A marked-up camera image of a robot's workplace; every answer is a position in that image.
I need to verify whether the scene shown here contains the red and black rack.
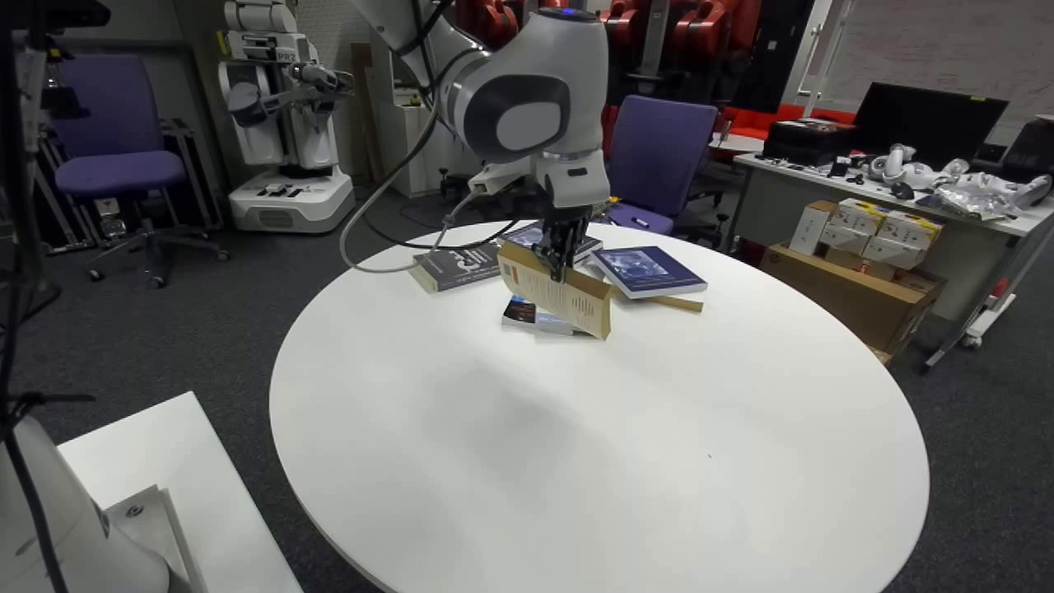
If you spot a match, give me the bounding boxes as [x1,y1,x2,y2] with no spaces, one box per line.
[471,0,770,75]

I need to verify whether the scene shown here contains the grey metal mounting plate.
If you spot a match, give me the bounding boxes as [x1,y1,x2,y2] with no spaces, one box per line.
[101,482,206,593]

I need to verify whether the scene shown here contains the red items on desk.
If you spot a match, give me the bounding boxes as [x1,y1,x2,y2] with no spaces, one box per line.
[710,101,858,141]

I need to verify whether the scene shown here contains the white book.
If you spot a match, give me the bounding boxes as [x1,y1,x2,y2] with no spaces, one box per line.
[533,310,590,340]

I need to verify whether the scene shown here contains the black computer monitor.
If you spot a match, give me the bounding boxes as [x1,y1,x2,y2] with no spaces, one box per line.
[853,79,1012,171]

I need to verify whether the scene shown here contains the dark book with red writing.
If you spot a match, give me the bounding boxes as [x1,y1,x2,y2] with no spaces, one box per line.
[495,241,615,342]

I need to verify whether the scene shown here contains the white robot base platform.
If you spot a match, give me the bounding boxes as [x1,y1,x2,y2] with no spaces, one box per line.
[51,389,305,593]

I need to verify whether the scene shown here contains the thin tan book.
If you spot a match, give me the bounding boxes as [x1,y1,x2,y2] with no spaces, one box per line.
[628,291,709,317]

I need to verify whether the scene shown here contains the black box device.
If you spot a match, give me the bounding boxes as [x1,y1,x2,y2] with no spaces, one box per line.
[1000,117,1054,184]

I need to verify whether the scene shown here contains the white office desk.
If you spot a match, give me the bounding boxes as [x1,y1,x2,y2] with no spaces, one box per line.
[731,149,1054,372]

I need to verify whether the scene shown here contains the brown cardboard box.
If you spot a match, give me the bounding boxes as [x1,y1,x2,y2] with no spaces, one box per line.
[756,241,947,357]

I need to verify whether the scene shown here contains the thin blue cover book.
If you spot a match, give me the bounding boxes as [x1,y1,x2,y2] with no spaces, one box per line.
[590,245,709,303]

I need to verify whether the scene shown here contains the purple office chair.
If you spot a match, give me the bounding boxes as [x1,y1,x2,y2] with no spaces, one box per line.
[598,93,722,241]
[45,45,228,291]

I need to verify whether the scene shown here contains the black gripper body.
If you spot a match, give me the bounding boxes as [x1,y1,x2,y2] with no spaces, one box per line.
[541,199,598,252]

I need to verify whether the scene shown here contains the thin black cable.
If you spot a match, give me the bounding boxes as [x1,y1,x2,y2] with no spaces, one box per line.
[0,389,71,593]

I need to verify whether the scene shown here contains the black and blue book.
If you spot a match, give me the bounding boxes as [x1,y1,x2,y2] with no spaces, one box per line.
[499,294,541,329]

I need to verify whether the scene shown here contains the thick dark grey book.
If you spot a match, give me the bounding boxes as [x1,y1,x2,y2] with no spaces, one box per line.
[409,245,507,296]

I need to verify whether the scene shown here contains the white robot on base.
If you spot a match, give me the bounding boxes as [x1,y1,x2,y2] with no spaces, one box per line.
[212,0,359,239]

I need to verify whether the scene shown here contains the clear plastic bags pile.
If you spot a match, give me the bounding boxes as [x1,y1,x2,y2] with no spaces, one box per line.
[870,141,1054,226]

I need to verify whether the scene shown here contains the black printer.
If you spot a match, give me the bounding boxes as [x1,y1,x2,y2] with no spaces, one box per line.
[765,117,867,168]

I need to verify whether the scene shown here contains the small white carton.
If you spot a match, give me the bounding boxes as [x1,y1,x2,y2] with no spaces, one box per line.
[787,199,838,262]

